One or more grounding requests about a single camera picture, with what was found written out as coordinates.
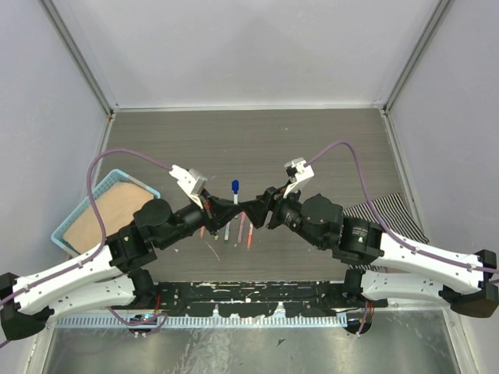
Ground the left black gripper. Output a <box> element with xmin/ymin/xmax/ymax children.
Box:
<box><xmin>159</xmin><ymin>189</ymin><xmax>242</xmax><ymax>249</ymax></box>

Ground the striped black white cloth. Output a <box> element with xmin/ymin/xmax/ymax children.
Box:
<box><xmin>342</xmin><ymin>192</ymin><xmax>430</xmax><ymax>270</ymax></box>

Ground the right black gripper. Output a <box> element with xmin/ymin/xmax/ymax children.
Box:
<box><xmin>239</xmin><ymin>178</ymin><xmax>327</xmax><ymax>249</ymax></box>

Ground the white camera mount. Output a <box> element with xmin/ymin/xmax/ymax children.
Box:
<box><xmin>169</xmin><ymin>164</ymin><xmax>207</xmax><ymax>205</ymax></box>
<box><xmin>283</xmin><ymin>157</ymin><xmax>314</xmax><ymax>199</ymax></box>

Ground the blue pen cap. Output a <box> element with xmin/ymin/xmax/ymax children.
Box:
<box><xmin>232</xmin><ymin>179</ymin><xmax>239</xmax><ymax>195</ymax></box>

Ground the white marker green end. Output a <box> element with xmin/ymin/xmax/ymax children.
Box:
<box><xmin>224</xmin><ymin>221</ymin><xmax>231</xmax><ymax>244</ymax></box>

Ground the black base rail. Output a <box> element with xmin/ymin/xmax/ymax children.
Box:
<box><xmin>113</xmin><ymin>281</ymin><xmax>365</xmax><ymax>318</ymax></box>

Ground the pink highlighter pen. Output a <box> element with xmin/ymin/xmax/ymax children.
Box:
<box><xmin>237</xmin><ymin>212</ymin><xmax>246</xmax><ymax>245</ymax></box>

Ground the light blue plastic basket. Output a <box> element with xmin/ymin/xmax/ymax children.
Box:
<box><xmin>51</xmin><ymin>169</ymin><xmax>161</xmax><ymax>256</ymax></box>

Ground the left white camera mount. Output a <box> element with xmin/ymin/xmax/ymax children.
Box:
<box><xmin>169</xmin><ymin>164</ymin><xmax>207</xmax><ymax>205</ymax></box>

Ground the orange white marker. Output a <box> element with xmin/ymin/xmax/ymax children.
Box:
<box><xmin>246</xmin><ymin>222</ymin><xmax>254</xmax><ymax>251</ymax></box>

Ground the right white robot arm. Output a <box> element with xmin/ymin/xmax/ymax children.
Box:
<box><xmin>241</xmin><ymin>188</ymin><xmax>498</xmax><ymax>318</ymax></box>

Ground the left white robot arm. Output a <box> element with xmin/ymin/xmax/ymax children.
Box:
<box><xmin>1</xmin><ymin>195</ymin><xmax>242</xmax><ymax>341</ymax></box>

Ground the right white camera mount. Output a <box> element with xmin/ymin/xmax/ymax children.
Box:
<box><xmin>283</xmin><ymin>157</ymin><xmax>314</xmax><ymax>199</ymax></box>

